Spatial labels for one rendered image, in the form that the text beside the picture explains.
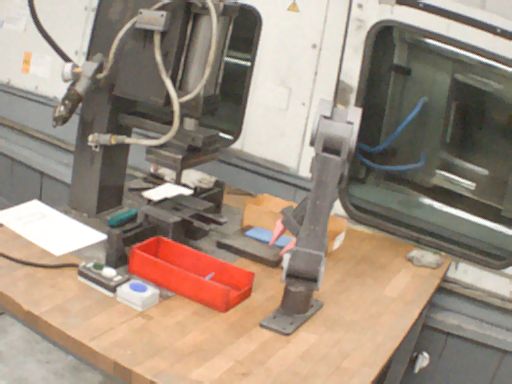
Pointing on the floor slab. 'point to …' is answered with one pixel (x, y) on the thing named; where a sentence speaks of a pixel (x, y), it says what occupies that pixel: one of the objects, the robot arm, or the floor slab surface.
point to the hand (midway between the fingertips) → (276, 248)
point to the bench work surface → (320, 322)
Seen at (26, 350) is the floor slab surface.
